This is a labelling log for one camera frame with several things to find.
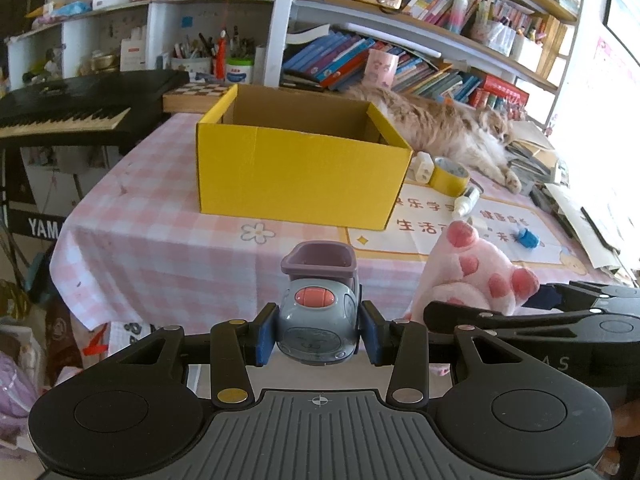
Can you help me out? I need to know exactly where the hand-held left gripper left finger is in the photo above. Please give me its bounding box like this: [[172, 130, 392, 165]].
[[106, 302, 279, 411]]

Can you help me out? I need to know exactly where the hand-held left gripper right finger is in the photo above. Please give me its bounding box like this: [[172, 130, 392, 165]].
[[359, 300, 532, 407]]

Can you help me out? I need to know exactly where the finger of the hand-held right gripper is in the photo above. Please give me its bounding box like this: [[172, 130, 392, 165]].
[[423, 300, 602, 337], [530, 281, 640, 314]]

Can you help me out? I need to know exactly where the grey toy car purple bin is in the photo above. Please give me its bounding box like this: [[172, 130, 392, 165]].
[[280, 241, 362, 366]]

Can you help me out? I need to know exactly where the pink plush paw toy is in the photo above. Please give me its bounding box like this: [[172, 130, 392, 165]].
[[404, 220, 541, 322]]

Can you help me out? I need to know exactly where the white bottle blue label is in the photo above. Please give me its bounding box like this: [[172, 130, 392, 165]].
[[452, 185, 483, 221]]

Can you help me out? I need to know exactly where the yellow tape roll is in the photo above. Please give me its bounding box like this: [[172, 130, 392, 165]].
[[431, 156, 471, 197]]

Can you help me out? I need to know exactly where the yellow cardboard box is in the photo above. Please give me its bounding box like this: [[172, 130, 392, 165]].
[[196, 84, 414, 232]]

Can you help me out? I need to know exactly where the pile of papers and books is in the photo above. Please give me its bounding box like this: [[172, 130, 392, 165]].
[[505, 120, 640, 286]]

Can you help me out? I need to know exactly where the red white plastic bag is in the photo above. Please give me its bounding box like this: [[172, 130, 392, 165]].
[[85, 320, 156, 356]]

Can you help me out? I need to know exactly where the fluffy orange white cat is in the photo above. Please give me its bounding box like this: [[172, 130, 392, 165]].
[[345, 85, 523, 195]]

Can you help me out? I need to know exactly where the red thick book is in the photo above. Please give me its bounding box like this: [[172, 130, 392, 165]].
[[470, 75, 531, 111]]

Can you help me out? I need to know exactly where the white storage box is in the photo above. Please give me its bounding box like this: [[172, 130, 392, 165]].
[[510, 35, 543, 73]]

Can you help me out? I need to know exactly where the wooden chessboard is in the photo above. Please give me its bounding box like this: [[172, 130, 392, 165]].
[[162, 82, 236, 113]]

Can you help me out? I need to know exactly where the white can green lid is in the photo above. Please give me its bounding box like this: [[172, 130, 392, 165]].
[[225, 57, 255, 85]]

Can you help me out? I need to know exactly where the black digital piano cabinet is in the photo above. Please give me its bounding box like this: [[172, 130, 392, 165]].
[[0, 157, 68, 251]]

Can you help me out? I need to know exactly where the white plastic bag of pens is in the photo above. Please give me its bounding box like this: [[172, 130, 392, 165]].
[[470, 7, 517, 57]]

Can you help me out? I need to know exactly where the red tassel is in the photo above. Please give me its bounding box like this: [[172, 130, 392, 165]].
[[215, 29, 229, 81]]

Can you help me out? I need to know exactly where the white pen holder with pens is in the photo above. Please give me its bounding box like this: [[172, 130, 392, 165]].
[[171, 34, 215, 81]]

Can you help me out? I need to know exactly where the pink blue gradient bottle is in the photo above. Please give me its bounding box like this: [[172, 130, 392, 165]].
[[447, 0, 473, 33]]

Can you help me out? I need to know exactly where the black electronic keyboard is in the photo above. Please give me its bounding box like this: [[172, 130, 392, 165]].
[[0, 69, 191, 158]]

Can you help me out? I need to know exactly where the white box red label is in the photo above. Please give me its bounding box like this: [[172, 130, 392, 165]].
[[120, 27, 151, 72]]

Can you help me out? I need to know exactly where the brass bowl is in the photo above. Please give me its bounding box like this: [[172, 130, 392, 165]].
[[90, 52, 121, 74]]

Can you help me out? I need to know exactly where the white bookshelf frame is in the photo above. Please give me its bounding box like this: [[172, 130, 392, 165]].
[[262, 0, 591, 133]]

